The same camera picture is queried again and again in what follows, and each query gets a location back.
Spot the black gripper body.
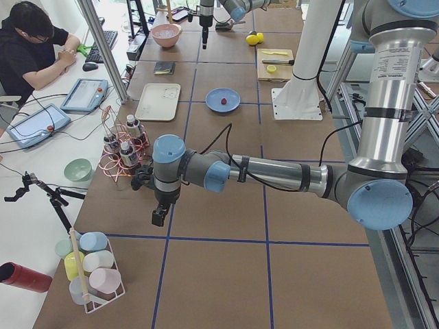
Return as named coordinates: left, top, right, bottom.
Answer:
left=202, top=26, right=209, bottom=43
left=131, top=165, right=181, bottom=212

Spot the blue plastic plate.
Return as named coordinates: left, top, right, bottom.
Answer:
left=205, top=88, right=241, bottom=113

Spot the metal scoop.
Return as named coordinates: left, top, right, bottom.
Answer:
left=215, top=20, right=246, bottom=32

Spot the bottle white cap lower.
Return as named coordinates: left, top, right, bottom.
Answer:
left=120, top=141, right=139, bottom=167

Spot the bottle white cap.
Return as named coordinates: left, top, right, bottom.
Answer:
left=104, top=134, right=120, bottom=154
left=120, top=141, right=139, bottom=167
left=126, top=114, right=141, bottom=138

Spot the pink bowl of ice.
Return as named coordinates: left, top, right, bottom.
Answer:
left=151, top=24, right=182, bottom=48

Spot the bottle white cap left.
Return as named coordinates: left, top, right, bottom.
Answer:
left=104, top=134, right=120, bottom=154

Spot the yellow lemon front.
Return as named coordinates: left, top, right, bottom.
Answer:
left=246, top=34, right=259, bottom=46

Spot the yellow lemon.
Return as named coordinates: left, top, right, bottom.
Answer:
left=246, top=34, right=259, bottom=46
left=257, top=32, right=264, bottom=43

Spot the grey yellow folded cloth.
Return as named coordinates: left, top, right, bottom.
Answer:
left=154, top=61, right=176, bottom=75

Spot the yellow lemon back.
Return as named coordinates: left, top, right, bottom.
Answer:
left=257, top=32, right=264, bottom=43

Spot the bottle white cap right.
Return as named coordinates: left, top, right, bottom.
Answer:
left=126, top=114, right=141, bottom=138

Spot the yellow plastic knife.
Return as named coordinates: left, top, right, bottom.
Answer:
left=261, top=51, right=289, bottom=56

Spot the green bowl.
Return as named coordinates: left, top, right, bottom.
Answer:
left=64, top=158, right=93, bottom=182

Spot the wooden cutting board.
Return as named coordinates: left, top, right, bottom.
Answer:
left=257, top=49, right=294, bottom=82

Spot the blue plastic cup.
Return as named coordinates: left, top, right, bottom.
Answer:
left=80, top=232, right=108, bottom=252

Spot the cream bear tray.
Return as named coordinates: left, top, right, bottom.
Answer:
left=134, top=83, right=181, bottom=121

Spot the white plastic cup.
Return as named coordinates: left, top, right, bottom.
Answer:
left=83, top=250, right=115, bottom=273

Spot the steel cylinder black cap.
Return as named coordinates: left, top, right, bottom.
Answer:
left=262, top=60, right=295, bottom=66

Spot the black tripod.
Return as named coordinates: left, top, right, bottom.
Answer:
left=3, top=171, right=86, bottom=237

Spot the pale green plastic cup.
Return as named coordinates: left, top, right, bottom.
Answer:
left=54, top=239, right=73, bottom=259

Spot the blue teach pendant far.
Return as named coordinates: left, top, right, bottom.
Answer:
left=60, top=78, right=108, bottom=113

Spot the blue teach pendant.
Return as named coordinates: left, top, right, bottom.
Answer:
left=60, top=78, right=108, bottom=113
left=6, top=103, right=71, bottom=148

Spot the yellow plastic cup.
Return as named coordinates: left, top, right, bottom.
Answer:
left=64, top=252, right=79, bottom=281

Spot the black keyboard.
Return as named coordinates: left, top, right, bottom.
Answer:
left=84, top=29, right=119, bottom=64

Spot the black computer mouse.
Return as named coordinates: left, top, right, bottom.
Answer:
left=82, top=62, right=99, bottom=72

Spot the blue teach pendant near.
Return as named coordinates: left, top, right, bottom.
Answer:
left=6, top=103, right=71, bottom=148

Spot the red cylinder bottle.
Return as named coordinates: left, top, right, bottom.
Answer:
left=1, top=262, right=52, bottom=293

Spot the seated person black shirt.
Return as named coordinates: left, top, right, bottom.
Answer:
left=1, top=1, right=80, bottom=106

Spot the copper wire bottle rack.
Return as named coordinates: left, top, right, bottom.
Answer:
left=98, top=106, right=151, bottom=182

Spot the white wire cup rack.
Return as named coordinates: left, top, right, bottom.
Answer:
left=69, top=228, right=126, bottom=314

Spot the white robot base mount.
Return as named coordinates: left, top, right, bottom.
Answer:
left=272, top=0, right=344, bottom=121

